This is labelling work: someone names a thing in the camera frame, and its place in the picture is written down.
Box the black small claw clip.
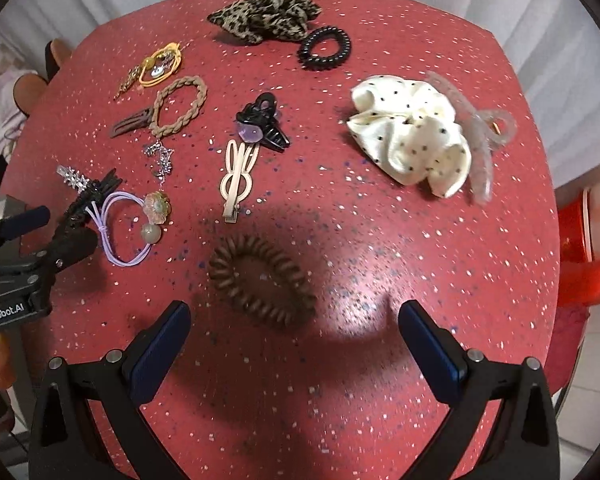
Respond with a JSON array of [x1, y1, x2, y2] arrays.
[[235, 92, 290, 153]]

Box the brown snap hair clip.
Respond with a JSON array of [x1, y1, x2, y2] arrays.
[[109, 107, 154, 139]]

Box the gold leaf hair pin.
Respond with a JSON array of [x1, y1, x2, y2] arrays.
[[114, 65, 142, 100]]

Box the black beaded snap hair clip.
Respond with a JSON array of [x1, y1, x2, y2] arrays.
[[52, 169, 122, 240]]

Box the pink white cloth pile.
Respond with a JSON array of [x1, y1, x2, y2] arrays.
[[0, 70, 38, 162]]

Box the tan braided hair tie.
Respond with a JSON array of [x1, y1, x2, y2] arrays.
[[148, 75, 209, 139]]

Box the silver star hair clip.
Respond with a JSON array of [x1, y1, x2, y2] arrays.
[[143, 140, 173, 183]]

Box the black spiral hair tie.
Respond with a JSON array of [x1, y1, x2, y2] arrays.
[[296, 25, 353, 72]]

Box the leopard print scrunchie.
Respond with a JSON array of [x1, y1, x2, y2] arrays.
[[207, 0, 322, 46]]

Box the left human hand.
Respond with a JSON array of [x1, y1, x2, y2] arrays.
[[0, 333, 17, 391]]

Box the red plastic stool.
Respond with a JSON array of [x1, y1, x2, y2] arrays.
[[557, 188, 600, 308]]

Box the purple hair tie with beads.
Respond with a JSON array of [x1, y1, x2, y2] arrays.
[[85, 188, 173, 268]]

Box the silver rhinestone hair clip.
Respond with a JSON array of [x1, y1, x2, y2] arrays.
[[56, 165, 91, 193]]

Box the translucent large claw clip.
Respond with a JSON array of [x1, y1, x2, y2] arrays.
[[425, 72, 517, 206]]

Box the cream polka dot scrunchie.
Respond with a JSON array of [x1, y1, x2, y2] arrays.
[[347, 75, 471, 198]]

